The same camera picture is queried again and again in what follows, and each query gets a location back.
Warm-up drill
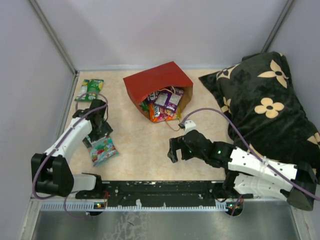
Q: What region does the black floral pillow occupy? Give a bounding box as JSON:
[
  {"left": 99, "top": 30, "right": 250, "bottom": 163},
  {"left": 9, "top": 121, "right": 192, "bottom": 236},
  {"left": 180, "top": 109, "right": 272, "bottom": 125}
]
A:
[{"left": 199, "top": 51, "right": 320, "bottom": 172}]

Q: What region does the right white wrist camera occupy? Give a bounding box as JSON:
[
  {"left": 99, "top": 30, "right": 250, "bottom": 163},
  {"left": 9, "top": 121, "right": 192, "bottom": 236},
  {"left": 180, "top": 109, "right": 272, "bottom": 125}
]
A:
[{"left": 179, "top": 119, "right": 197, "bottom": 134}]

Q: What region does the orange candy bag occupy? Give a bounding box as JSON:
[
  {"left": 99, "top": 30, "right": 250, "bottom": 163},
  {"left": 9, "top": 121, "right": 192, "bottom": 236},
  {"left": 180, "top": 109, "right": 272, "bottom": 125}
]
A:
[{"left": 148, "top": 103, "right": 175, "bottom": 123}]

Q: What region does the colourful candy bag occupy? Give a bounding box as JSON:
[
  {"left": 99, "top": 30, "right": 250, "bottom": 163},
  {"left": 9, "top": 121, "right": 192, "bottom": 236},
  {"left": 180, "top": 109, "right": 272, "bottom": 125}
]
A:
[{"left": 83, "top": 136, "right": 119, "bottom": 167}]

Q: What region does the green yellow snack bag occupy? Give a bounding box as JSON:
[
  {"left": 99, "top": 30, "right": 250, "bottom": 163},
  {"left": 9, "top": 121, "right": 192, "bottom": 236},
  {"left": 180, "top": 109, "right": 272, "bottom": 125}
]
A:
[{"left": 74, "top": 79, "right": 104, "bottom": 102}]

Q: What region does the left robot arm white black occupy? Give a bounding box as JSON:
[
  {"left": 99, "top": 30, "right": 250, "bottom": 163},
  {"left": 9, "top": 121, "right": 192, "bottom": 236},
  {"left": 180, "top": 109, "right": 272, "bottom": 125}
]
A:
[{"left": 31, "top": 99, "right": 113, "bottom": 200}]

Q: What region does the red brown paper bag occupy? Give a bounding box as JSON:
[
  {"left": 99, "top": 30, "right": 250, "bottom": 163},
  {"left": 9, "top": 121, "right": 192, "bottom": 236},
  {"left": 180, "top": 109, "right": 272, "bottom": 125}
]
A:
[{"left": 123, "top": 61, "right": 194, "bottom": 120}]

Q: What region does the white toothed cable rail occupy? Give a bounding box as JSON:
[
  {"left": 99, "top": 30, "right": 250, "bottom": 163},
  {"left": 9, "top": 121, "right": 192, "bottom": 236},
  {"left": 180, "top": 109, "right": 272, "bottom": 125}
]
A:
[{"left": 39, "top": 201, "right": 237, "bottom": 213}]

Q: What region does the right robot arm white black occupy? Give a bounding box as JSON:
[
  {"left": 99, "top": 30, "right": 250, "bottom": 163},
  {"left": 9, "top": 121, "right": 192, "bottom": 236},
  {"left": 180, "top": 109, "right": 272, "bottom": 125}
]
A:
[{"left": 167, "top": 130, "right": 318, "bottom": 211}]

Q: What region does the purple candy bag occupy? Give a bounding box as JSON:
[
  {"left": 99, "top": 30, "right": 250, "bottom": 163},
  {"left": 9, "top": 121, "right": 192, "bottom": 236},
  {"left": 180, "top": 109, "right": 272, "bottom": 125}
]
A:
[{"left": 153, "top": 86, "right": 184, "bottom": 112}]

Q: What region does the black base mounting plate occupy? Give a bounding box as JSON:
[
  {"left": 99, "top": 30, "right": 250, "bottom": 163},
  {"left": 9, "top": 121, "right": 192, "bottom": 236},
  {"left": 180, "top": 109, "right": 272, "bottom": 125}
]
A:
[{"left": 75, "top": 180, "right": 240, "bottom": 208}]

